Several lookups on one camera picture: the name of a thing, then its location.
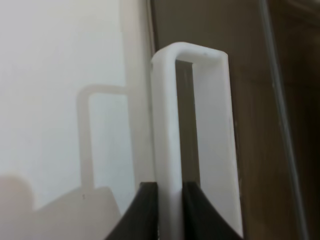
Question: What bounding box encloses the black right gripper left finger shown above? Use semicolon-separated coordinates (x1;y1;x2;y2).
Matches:
106;182;159;240

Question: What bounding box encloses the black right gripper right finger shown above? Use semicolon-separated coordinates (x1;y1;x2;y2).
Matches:
182;181;242;240

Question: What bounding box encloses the white bottom drawer handle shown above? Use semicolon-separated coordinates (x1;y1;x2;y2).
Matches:
151;42;243;240

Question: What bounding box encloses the white drawer cabinet frame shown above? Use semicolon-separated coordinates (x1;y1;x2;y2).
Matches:
119;0;155;186

